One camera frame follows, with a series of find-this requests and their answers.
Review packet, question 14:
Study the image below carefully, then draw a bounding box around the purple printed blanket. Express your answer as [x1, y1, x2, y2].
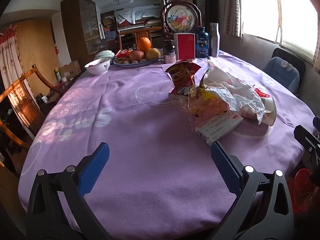
[18, 50, 318, 240]

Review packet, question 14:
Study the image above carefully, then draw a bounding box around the red plastic basket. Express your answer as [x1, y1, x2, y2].
[287, 169, 318, 213]

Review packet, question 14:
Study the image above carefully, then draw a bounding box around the red string tangle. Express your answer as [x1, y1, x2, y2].
[252, 86, 271, 98]

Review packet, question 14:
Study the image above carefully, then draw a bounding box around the pile of brown kiwifruits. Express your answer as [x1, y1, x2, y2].
[116, 58, 148, 64]

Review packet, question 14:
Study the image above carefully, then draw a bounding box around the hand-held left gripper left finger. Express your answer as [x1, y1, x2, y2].
[26, 142, 113, 240]

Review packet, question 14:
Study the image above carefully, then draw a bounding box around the round framed flower embroidery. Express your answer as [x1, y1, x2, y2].
[160, 0, 202, 40]

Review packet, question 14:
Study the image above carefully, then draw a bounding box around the white paper cup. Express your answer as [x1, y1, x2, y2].
[241, 97, 277, 127]

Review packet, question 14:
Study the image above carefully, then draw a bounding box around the blue supplement bottle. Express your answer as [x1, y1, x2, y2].
[195, 26, 210, 58]

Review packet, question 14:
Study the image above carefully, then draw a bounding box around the white dust sheet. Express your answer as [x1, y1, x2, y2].
[114, 4, 162, 23]

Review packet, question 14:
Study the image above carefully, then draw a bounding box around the dark bottle with pink label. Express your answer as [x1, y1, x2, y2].
[163, 39, 177, 64]

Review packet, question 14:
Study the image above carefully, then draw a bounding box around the cardboard box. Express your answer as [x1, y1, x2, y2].
[59, 60, 81, 78]

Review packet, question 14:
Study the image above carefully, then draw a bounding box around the clear yellow-printed plastic wrapper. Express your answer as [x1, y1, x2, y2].
[186, 90, 231, 131]

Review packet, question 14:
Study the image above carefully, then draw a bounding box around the window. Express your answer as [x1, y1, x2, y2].
[241, 0, 320, 61]

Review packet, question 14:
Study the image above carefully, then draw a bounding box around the wooden glass-door cabinet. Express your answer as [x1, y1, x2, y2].
[61, 0, 103, 63]

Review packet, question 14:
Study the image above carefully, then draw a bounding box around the white medicine box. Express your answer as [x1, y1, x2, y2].
[195, 112, 244, 147]

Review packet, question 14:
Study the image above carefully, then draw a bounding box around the white paper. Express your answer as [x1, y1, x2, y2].
[202, 60, 266, 125]

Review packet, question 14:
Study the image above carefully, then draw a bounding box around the floral curtain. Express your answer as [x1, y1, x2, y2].
[0, 24, 25, 90]

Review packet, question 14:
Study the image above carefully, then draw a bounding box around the yellow pear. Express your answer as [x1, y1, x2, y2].
[146, 48, 161, 61]

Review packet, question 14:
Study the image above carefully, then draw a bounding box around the red snack packet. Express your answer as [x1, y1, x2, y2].
[115, 49, 133, 58]

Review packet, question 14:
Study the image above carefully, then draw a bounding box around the blue cushioned chair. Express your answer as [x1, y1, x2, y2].
[271, 48, 306, 93]
[264, 57, 300, 93]

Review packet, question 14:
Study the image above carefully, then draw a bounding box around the red apple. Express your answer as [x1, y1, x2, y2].
[129, 50, 145, 61]

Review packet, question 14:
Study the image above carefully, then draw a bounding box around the wooden door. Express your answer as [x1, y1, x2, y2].
[15, 17, 60, 90]

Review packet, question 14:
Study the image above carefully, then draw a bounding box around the dark tall cabinet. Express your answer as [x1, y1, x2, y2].
[192, 0, 218, 30]

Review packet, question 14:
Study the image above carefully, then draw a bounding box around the carved wooden chair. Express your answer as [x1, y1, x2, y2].
[117, 26, 163, 52]

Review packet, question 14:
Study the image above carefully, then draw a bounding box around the silver metal bottle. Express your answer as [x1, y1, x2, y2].
[209, 23, 220, 57]

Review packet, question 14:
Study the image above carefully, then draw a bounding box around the striped window curtain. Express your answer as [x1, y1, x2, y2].
[224, 0, 243, 37]

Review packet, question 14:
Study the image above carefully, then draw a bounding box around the white floral bowl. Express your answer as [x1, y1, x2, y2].
[84, 57, 112, 75]

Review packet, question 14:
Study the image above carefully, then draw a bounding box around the red snack bag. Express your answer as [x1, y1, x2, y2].
[165, 59, 202, 98]

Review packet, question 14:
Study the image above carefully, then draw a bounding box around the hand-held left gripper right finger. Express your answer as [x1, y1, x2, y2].
[207, 141, 294, 240]

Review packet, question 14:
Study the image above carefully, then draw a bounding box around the blue fruit plate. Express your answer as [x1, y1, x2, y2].
[113, 55, 164, 68]

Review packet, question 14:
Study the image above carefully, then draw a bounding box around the curved wooden armchair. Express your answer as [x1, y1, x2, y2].
[0, 64, 62, 150]

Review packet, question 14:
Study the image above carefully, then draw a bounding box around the red box with white edge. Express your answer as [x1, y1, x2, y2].
[174, 32, 196, 60]

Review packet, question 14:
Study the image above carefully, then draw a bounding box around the orange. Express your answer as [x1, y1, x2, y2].
[137, 37, 152, 52]

